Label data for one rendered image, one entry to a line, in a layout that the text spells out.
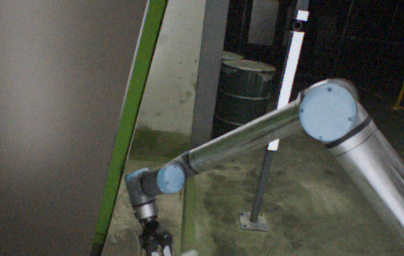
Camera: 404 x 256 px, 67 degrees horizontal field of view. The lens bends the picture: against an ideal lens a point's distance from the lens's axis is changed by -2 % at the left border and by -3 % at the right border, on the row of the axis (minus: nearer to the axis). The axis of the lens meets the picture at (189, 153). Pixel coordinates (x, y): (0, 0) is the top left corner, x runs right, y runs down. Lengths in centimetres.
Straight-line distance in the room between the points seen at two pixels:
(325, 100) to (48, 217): 60
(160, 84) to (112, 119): 224
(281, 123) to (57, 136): 61
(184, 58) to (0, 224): 222
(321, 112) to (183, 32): 205
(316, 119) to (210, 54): 202
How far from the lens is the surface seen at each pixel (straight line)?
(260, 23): 758
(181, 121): 282
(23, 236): 69
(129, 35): 48
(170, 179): 102
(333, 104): 72
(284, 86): 194
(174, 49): 268
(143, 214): 112
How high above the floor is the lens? 139
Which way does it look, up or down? 25 degrees down
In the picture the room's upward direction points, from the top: 6 degrees clockwise
